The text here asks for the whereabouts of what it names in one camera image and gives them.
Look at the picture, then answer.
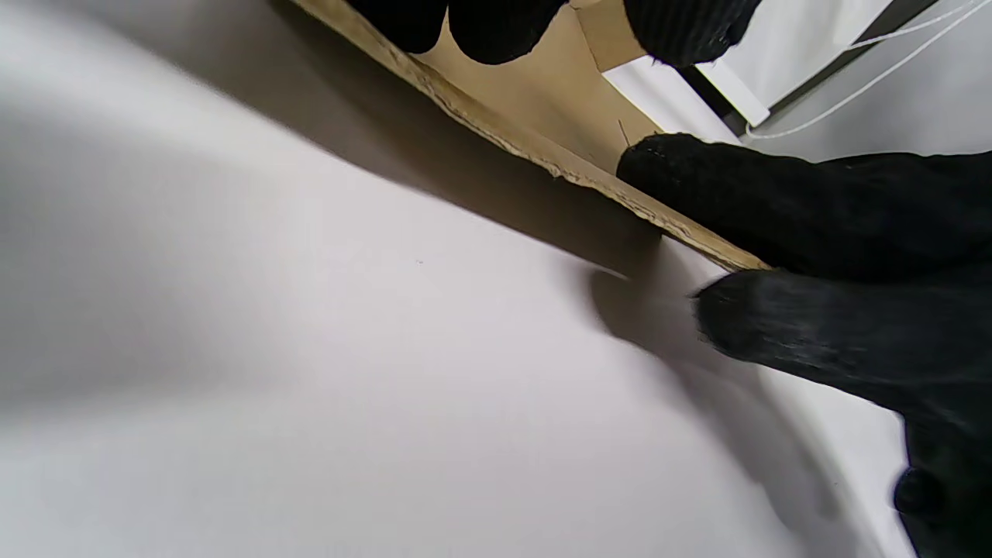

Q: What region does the black frame strip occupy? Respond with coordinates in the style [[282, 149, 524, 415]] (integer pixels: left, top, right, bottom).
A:
[[678, 0, 942, 136]]

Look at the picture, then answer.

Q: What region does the person's left hand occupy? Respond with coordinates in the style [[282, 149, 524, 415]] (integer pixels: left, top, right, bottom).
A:
[[616, 132, 992, 558]]

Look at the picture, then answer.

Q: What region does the brown cardboard box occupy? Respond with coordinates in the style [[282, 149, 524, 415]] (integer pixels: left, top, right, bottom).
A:
[[291, 0, 773, 274]]

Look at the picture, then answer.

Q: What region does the white cord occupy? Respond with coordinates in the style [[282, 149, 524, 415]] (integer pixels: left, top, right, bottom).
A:
[[744, 0, 992, 142]]

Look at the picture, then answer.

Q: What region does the person's right hand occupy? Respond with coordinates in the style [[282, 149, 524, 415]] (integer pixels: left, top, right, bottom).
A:
[[345, 0, 764, 68]]

